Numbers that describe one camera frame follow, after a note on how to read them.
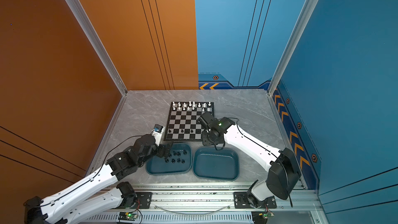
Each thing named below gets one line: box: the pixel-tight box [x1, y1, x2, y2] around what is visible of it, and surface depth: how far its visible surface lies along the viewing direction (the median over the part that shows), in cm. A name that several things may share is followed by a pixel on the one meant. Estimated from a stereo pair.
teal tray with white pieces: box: [192, 146, 240, 181], surface depth 84 cm
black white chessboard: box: [163, 101, 215, 142], surface depth 105 cm
